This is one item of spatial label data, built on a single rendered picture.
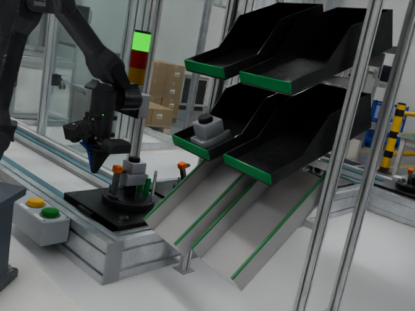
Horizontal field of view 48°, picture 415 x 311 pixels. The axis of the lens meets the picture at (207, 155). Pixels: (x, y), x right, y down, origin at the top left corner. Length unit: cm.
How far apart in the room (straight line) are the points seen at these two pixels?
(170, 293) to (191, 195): 22
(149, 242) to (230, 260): 27
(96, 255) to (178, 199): 22
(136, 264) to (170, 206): 17
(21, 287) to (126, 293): 22
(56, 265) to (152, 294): 24
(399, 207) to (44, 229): 144
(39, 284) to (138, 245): 23
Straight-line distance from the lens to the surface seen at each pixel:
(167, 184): 146
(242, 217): 97
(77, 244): 113
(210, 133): 91
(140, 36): 138
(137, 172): 121
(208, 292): 112
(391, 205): 208
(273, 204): 96
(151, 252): 114
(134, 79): 138
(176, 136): 100
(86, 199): 125
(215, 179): 106
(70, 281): 109
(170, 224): 103
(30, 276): 110
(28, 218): 117
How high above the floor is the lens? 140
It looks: 13 degrees down
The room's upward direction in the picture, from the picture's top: 11 degrees clockwise
